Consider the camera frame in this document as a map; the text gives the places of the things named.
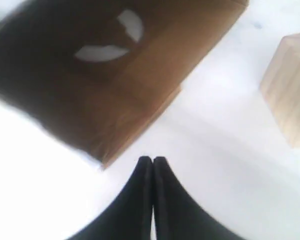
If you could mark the light wooden cube block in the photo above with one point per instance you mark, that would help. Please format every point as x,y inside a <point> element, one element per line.
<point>280,88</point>

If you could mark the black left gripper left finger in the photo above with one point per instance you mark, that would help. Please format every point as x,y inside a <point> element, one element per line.
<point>129,216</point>

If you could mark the printed cardboard box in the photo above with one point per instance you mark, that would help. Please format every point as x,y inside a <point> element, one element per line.
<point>97,73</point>

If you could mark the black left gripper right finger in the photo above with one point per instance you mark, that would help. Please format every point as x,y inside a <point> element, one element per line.
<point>177,215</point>

